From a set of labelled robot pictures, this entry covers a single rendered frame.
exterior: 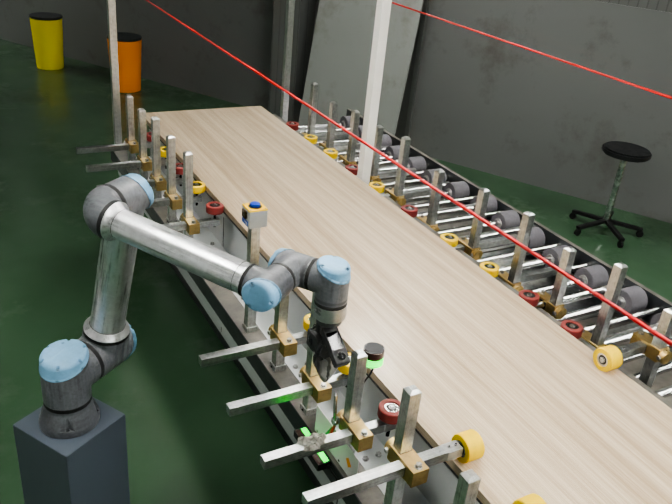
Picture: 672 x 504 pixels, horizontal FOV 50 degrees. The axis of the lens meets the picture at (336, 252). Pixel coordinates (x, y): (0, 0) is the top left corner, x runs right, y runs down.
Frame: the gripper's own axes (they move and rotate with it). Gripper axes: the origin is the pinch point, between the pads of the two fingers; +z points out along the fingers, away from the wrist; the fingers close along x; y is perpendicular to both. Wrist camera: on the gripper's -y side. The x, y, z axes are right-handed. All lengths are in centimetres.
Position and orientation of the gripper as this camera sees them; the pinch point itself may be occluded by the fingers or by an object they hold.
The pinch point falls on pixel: (326, 379)
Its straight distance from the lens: 206.1
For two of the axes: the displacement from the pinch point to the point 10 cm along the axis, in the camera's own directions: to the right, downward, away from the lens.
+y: -4.8, -4.5, 7.6
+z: -0.9, 8.8, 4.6
